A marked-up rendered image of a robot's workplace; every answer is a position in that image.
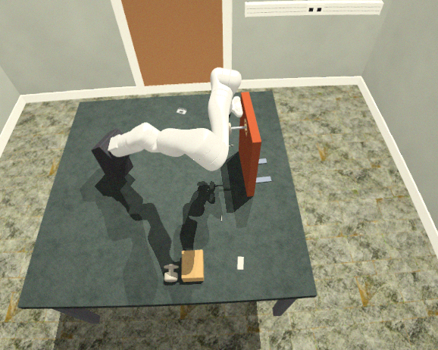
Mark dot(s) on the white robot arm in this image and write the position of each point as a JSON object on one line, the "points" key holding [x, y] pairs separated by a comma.
{"points": [[207, 148]]}

